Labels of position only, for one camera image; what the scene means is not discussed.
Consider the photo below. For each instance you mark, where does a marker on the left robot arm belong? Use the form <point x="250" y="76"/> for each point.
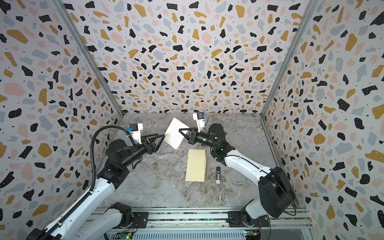
<point x="69" y="226"/>

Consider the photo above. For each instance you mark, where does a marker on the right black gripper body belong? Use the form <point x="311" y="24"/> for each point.
<point x="193" y="135"/>

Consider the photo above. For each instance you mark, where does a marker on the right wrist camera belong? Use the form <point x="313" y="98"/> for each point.
<point x="201" y="120"/>

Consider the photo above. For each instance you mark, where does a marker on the beige letter paper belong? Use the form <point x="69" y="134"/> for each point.
<point x="172" y="135"/>

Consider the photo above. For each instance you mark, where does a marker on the perforated grey cable tray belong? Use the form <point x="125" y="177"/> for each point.
<point x="181" y="235"/>

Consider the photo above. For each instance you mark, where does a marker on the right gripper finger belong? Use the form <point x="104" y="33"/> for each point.
<point x="187" y="136"/>
<point x="184" y="130"/>

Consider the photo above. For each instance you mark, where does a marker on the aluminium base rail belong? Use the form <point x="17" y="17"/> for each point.
<point x="215" y="218"/>

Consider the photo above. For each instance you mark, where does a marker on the blue white glue stick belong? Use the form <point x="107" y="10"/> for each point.
<point x="218" y="175"/>

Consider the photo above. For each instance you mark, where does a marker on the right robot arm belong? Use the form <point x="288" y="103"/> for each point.
<point x="275" y="191"/>

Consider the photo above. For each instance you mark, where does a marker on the cream envelope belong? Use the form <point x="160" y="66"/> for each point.
<point x="196" y="166"/>

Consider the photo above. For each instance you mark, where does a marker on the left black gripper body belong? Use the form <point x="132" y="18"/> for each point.
<point x="148" y="149"/>

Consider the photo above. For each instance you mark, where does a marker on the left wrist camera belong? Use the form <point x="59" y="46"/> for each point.
<point x="134" y="133"/>

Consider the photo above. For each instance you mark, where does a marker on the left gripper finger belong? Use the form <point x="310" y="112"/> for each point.
<point x="155" y="143"/>
<point x="151" y="136"/>

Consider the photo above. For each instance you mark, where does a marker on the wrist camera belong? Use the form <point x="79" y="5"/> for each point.
<point x="134" y="133"/>
<point x="201" y="120"/>

